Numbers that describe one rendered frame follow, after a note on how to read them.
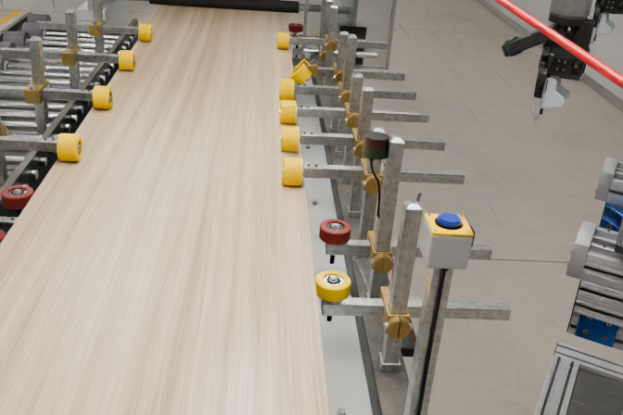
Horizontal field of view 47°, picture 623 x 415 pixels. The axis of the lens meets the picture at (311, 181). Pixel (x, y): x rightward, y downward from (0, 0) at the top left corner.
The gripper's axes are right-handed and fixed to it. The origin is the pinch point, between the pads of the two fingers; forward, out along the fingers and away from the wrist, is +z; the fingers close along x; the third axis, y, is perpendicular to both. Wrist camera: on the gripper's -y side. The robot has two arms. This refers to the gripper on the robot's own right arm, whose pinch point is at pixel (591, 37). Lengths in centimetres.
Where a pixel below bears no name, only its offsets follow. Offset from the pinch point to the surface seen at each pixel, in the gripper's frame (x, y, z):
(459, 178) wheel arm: -44, -22, 37
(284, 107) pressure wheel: -28, -89, 35
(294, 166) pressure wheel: -70, -62, 35
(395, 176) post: -82, -29, 24
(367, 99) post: -39, -55, 22
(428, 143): -25, -38, 36
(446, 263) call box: -128, -3, 16
